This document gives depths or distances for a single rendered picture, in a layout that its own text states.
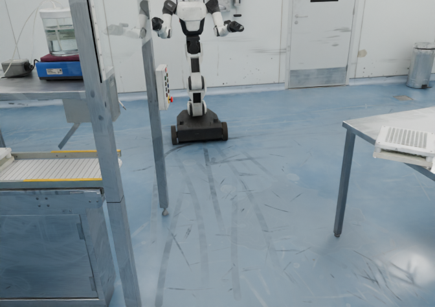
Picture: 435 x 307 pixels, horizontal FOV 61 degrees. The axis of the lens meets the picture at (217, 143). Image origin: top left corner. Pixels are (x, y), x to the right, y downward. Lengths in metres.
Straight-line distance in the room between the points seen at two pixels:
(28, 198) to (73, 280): 0.53
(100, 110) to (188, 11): 2.39
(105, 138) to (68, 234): 0.62
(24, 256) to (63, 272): 0.20
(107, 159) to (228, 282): 1.13
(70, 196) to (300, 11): 4.41
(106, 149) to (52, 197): 0.39
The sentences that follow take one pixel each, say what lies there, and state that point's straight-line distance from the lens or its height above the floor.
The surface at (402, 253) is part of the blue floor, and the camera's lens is 2.66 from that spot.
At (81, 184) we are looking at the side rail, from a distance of 1.66.
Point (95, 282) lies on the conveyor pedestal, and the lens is 2.06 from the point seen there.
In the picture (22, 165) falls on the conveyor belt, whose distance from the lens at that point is 1.99.
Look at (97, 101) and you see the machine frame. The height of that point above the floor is 1.22.
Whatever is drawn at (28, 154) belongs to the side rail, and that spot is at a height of 0.84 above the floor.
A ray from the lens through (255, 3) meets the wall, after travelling 5.32.
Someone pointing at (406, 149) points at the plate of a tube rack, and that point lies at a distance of 1.84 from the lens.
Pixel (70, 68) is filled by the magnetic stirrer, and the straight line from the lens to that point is 1.55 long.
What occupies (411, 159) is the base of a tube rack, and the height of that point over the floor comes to 0.84.
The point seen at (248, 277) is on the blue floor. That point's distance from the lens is 2.30.
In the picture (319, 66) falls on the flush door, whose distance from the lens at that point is 5.74.
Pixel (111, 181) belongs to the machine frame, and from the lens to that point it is 1.53.
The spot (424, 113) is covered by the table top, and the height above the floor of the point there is 0.82.
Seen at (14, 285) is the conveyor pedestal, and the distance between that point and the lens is 2.26.
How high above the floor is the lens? 1.63
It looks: 25 degrees down
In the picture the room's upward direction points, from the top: 2 degrees counter-clockwise
